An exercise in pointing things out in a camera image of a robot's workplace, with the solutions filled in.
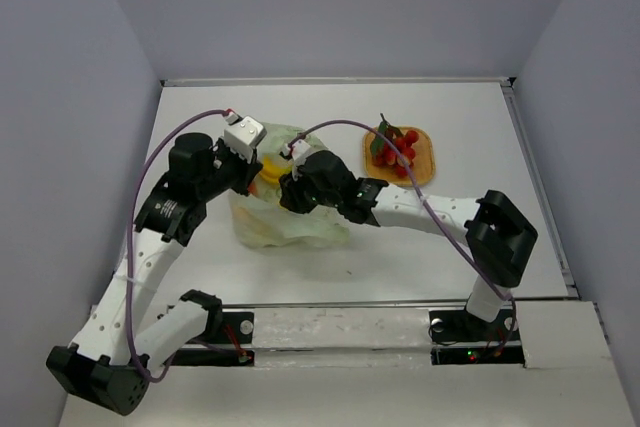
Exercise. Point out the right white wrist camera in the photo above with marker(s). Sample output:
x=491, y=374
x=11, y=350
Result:
x=296, y=155

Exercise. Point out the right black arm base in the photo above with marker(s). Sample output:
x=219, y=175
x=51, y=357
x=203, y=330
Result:
x=458, y=338

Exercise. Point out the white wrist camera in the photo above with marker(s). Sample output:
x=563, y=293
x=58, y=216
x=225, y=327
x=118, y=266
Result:
x=296, y=155
x=242, y=135

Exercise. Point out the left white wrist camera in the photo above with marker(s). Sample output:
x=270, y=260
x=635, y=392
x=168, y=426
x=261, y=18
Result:
x=242, y=135

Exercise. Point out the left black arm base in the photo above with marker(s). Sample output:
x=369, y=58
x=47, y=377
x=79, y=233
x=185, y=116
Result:
x=230, y=346

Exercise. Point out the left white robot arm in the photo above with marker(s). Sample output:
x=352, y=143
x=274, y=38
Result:
x=111, y=362

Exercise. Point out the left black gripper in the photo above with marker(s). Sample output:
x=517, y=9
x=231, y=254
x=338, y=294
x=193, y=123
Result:
x=248, y=171

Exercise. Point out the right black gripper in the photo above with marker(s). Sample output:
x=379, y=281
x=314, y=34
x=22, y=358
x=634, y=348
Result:
x=292, y=193

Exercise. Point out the yellow fake banana bunch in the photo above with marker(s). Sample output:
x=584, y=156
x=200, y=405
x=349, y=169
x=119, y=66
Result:
x=274, y=167

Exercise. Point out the orange woven square tray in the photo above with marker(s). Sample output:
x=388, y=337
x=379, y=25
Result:
x=423, y=167

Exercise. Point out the red cherry bunch with leaves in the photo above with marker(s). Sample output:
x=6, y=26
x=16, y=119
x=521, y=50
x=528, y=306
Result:
x=396, y=150

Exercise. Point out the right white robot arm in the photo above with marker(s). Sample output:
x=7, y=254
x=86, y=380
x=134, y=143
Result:
x=490, y=232

